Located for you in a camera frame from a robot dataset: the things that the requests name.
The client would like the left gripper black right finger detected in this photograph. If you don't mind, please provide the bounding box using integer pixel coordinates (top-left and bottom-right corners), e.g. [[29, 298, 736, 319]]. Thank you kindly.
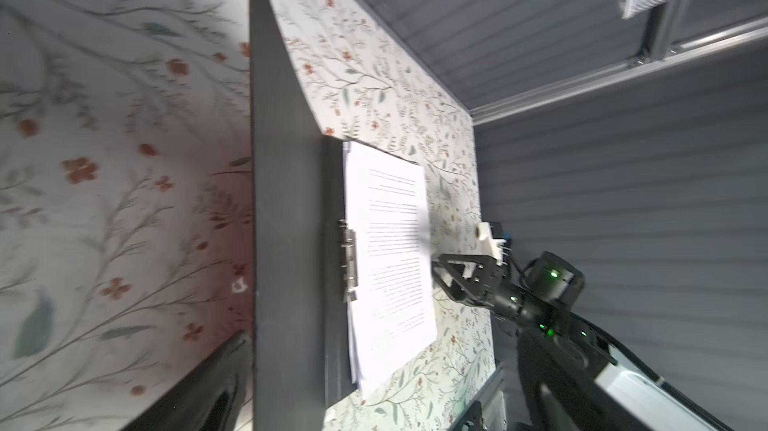
[[517, 327, 654, 430]]

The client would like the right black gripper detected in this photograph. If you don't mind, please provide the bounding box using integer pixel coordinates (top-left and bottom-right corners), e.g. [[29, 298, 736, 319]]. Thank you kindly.
[[431, 252, 585, 336]]

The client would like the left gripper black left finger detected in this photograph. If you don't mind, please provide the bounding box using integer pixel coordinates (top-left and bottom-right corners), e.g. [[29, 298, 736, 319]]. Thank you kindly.
[[124, 331, 252, 431]]

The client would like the printed paper sheet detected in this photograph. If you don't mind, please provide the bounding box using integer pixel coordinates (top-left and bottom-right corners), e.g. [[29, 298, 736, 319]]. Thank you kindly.
[[343, 141, 437, 399]]

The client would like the red folder black inside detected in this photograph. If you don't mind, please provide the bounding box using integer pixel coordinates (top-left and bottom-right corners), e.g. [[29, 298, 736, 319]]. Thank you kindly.
[[249, 0, 327, 430]]

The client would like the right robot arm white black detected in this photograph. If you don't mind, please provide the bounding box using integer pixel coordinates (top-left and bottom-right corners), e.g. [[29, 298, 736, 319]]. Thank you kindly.
[[432, 252, 727, 430]]

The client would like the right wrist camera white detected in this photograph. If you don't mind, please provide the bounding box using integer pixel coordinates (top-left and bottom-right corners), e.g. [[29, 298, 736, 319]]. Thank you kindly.
[[476, 221, 511, 266]]

